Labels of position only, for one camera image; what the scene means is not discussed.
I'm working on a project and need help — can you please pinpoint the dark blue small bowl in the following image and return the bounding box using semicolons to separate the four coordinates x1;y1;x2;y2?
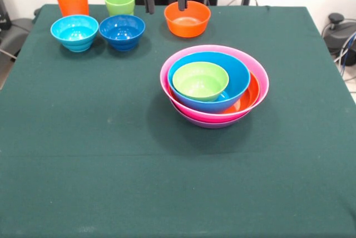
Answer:
98;14;146;52

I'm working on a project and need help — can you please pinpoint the pink large bowl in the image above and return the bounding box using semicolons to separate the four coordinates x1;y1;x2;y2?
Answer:
160;44;270;123

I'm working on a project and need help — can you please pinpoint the orange small bowl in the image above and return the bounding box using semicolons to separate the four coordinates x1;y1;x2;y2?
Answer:
164;0;211;38

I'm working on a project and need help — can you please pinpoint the orange medium bowl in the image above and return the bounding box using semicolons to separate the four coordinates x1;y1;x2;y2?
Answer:
222;71;261;115

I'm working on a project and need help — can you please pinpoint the blue medium bowl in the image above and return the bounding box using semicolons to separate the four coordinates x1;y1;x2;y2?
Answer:
167;51;251;113

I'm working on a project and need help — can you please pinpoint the black floor stand base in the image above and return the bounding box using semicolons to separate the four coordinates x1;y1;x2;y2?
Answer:
0;7;41;66
322;12;356;54

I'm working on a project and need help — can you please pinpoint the purple large bowl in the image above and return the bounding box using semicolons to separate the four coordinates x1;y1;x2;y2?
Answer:
170;100;253;130

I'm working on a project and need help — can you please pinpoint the dark green tablecloth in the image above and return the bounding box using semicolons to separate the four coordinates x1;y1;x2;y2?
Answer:
0;3;356;238

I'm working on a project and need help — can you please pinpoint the orange plastic cup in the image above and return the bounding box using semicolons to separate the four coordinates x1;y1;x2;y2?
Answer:
56;0;90;17

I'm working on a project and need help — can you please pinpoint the green plastic cup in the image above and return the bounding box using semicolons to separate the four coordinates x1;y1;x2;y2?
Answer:
104;0;136;17

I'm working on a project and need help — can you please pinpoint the light blue small bowl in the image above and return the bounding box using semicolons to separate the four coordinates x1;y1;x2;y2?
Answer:
50;14;100;53

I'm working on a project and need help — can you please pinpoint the bundle of cables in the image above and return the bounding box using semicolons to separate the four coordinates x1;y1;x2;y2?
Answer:
333;31;356;94

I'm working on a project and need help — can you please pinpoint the green small bowl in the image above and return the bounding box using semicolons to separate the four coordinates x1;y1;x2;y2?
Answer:
171;61;230;102

